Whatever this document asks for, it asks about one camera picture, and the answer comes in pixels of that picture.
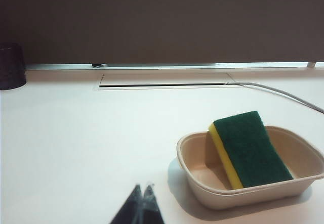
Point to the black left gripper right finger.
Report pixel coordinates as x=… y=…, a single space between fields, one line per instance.
x=151 y=206

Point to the dark brown desk partition panel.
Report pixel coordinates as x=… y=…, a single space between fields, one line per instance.
x=162 y=21

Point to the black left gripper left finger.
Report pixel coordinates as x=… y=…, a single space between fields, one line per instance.
x=131 y=206

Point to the beige paper lunch box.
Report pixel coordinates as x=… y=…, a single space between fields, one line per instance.
x=298 y=155

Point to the small black partition clip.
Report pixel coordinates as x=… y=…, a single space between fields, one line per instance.
x=96 y=65

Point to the green and yellow cleaning sponge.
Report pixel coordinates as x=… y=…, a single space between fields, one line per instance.
x=249 y=150

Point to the black ribbed cup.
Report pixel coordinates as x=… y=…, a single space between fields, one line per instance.
x=11 y=67

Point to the white partition support post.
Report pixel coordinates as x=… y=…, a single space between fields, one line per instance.
x=311 y=65

